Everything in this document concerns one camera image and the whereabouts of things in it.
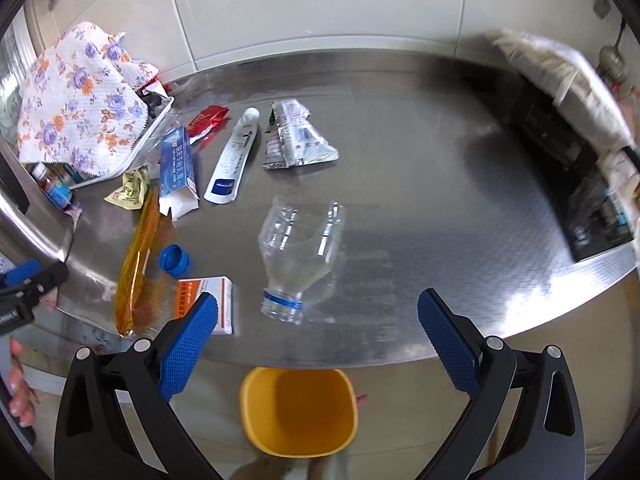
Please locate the blue bottle cap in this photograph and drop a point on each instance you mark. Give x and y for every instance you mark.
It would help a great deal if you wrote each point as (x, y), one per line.
(174, 261)

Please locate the red foil wrapper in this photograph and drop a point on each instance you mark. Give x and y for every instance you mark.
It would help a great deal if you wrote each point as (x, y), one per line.
(211, 119)

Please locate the person left hand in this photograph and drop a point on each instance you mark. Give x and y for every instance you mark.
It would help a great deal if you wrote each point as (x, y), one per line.
(21, 405)

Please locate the blue ointment carton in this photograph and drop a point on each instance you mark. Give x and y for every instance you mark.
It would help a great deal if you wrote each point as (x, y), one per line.
(178, 193)

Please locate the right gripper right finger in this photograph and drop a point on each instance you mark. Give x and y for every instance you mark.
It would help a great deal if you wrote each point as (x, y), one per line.
(545, 439)

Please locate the silver foil medicine packet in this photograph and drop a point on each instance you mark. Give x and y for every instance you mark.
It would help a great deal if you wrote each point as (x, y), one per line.
(291, 140)

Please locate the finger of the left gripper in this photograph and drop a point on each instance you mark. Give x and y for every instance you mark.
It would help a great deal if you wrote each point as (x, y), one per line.
(19, 274)
(39, 285)

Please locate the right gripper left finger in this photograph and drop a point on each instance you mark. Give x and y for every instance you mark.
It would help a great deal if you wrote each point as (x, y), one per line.
(92, 439)

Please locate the amber plastic wrapper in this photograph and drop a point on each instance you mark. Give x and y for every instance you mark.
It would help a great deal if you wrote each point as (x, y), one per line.
(132, 273)

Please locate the clear crushed plastic bottle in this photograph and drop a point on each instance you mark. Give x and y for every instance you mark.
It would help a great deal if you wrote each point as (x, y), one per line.
(299, 245)

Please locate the black stove appliance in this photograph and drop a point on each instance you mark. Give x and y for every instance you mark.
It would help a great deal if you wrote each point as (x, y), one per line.
(566, 167)

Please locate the white toothpaste tube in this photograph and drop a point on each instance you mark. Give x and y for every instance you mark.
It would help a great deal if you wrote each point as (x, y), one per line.
(223, 186)

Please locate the floral cloth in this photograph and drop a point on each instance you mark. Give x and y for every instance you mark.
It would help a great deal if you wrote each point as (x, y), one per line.
(80, 103)

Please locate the white printed plastic bag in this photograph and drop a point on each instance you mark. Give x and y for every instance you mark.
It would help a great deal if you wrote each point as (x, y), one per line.
(578, 94)

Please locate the yellow plastic trash bin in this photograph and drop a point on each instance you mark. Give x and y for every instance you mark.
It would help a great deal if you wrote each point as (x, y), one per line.
(298, 414)

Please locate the small blue label bottle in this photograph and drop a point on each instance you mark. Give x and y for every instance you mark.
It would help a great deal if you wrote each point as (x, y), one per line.
(53, 186)

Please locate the white plastic tray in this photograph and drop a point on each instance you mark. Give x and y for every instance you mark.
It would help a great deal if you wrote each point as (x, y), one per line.
(155, 119)

